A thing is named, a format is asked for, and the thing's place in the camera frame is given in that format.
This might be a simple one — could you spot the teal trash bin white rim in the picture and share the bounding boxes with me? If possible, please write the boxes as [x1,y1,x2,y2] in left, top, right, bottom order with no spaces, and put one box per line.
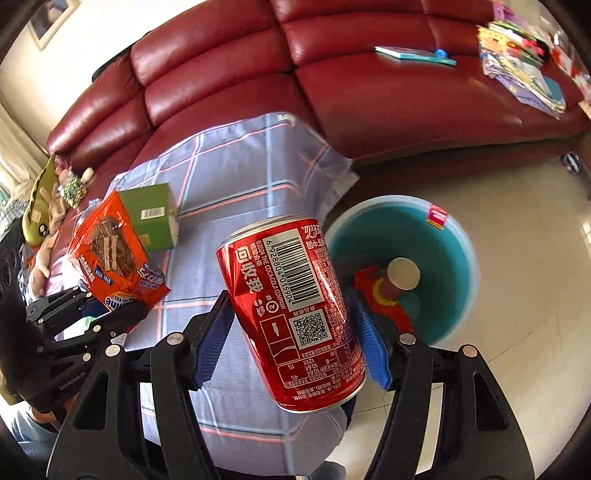
[323,195,478,347]

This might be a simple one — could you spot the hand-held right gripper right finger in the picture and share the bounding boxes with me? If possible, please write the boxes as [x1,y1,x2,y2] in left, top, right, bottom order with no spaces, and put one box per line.
[348,288,536,480]

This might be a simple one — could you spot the red snack packet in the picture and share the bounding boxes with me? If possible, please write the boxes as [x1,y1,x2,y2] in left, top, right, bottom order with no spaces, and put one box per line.
[353,267,416,334]

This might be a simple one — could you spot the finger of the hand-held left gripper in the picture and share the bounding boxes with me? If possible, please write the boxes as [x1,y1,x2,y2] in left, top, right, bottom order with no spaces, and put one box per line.
[25,285,94,334]
[42,301,149,366]

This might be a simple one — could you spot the paper cup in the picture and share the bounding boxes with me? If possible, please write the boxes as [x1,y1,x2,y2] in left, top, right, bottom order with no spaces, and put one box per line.
[379,257,422,302]

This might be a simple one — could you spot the glittery small packet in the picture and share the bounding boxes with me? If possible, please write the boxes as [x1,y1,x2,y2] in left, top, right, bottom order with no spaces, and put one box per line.
[60,172,89,209]

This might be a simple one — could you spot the thin teal book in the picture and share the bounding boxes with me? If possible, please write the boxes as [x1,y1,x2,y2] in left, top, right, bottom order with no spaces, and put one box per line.
[375,45,458,67]

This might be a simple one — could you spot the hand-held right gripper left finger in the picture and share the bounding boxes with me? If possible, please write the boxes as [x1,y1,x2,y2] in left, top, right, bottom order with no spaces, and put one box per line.
[46,290,236,480]

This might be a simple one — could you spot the green cardboard box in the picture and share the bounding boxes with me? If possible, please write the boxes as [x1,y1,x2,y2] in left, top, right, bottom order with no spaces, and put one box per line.
[119,183,181,252]

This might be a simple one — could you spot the framed wall picture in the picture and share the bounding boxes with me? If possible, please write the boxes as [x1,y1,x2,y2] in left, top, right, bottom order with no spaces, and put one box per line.
[25,0,82,51]

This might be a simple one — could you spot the pile of colourful children's books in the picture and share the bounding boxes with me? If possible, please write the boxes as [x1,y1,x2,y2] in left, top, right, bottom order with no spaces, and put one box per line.
[478,2,568,120]

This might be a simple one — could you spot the beige plush doll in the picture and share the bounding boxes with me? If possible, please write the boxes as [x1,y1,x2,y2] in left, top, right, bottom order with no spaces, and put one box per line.
[28,167,95,296]

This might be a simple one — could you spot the orange wafer snack packet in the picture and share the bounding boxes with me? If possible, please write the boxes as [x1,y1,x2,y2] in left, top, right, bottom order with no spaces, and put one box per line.
[67,191,172,319]

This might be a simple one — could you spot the grey plaid cloth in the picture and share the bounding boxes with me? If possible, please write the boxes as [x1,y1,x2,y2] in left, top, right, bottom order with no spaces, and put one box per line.
[46,111,361,462]

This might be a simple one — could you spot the green plush toy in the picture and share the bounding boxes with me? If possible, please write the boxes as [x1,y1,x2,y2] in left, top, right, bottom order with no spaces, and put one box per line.
[22,154,63,246]

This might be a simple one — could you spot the pale curtain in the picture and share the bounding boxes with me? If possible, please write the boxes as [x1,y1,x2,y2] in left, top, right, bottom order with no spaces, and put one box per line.
[0,99,47,222]

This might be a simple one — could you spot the red cola can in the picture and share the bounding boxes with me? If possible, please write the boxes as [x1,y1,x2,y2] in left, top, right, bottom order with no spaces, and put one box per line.
[217,213,368,415]

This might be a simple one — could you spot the person's blue jeans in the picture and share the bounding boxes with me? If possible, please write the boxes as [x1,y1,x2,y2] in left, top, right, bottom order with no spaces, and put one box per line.
[7,401,64,452]

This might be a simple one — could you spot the red leather sofa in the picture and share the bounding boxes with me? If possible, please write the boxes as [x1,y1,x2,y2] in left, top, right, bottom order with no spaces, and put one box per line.
[46,0,591,222]

